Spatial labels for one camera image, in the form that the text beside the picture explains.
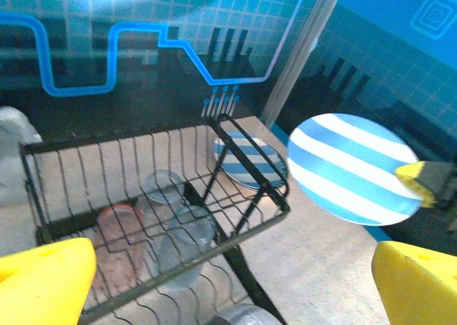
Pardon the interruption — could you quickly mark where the clear bluish cup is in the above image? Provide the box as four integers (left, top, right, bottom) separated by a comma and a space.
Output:
137, 169, 189, 215

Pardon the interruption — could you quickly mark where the pink transparent cup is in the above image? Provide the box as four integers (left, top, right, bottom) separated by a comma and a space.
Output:
91, 202, 160, 296

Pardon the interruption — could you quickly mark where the grey transparent cup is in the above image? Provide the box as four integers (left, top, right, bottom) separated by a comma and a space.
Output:
159, 203, 219, 291

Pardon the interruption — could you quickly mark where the black wire dish rack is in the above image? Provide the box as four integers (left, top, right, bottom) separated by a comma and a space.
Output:
19, 113, 291, 325

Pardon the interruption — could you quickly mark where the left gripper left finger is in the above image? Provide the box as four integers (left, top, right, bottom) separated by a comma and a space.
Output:
0, 237, 98, 325

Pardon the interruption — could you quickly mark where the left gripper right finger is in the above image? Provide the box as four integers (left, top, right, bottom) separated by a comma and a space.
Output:
371, 241, 457, 325

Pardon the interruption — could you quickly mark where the aluminium frame post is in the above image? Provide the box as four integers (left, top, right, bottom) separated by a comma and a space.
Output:
262, 0, 349, 126

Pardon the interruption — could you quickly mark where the white grey plush dog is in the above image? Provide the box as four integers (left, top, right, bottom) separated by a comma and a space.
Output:
0, 105, 44, 204

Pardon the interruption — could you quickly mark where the blue white striped plate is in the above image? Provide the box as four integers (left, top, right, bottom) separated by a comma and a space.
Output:
213, 130, 289, 194
287, 113, 422, 227

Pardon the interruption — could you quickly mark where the lilac bowl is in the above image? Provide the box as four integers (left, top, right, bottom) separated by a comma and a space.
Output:
210, 302, 281, 325

